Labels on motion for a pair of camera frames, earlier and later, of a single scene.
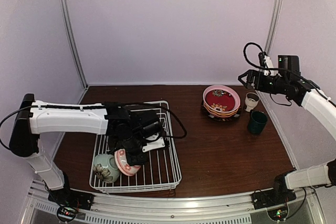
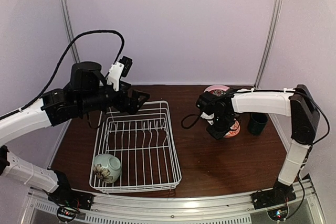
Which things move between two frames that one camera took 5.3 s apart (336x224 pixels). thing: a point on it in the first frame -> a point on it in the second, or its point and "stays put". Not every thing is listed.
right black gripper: (259, 85) -> (218, 134)
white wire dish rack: (161, 170) stays put
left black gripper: (134, 159) -> (132, 106)
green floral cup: (105, 167) stays put
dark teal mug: (257, 121) stays put
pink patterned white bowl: (123, 164) -> (233, 131)
